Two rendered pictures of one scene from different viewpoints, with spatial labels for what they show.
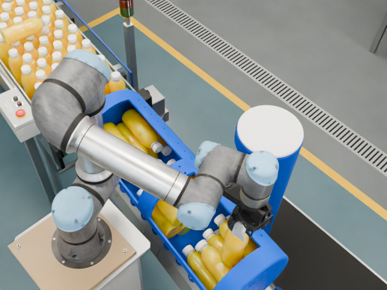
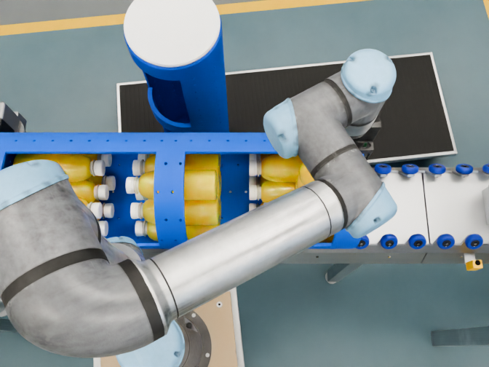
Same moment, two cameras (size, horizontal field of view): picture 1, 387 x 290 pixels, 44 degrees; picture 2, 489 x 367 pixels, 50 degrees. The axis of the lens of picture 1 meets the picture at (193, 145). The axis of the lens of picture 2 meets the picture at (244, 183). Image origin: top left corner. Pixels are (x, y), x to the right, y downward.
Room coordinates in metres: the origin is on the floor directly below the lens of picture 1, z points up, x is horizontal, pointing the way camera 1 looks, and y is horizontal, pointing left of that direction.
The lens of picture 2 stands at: (0.52, 0.23, 2.33)
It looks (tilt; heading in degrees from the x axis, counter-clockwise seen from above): 72 degrees down; 310
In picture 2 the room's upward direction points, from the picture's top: straight up
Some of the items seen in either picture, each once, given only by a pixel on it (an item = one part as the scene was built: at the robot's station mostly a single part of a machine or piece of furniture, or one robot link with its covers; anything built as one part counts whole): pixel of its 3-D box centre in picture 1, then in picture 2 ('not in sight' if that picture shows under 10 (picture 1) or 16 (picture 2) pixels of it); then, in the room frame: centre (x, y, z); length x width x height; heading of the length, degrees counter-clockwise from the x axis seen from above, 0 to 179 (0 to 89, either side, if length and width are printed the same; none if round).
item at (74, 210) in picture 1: (75, 212); (151, 342); (0.66, 0.33, 1.33); 0.13 x 0.12 x 0.14; 160
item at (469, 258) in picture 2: not in sight; (472, 255); (0.20, -0.35, 0.92); 0.08 x 0.03 x 0.05; 130
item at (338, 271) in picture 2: not in sight; (344, 266); (0.42, -0.25, 0.31); 0.06 x 0.06 x 0.63; 40
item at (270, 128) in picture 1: (270, 130); (172, 24); (1.25, -0.32, 1.03); 0.28 x 0.28 x 0.01
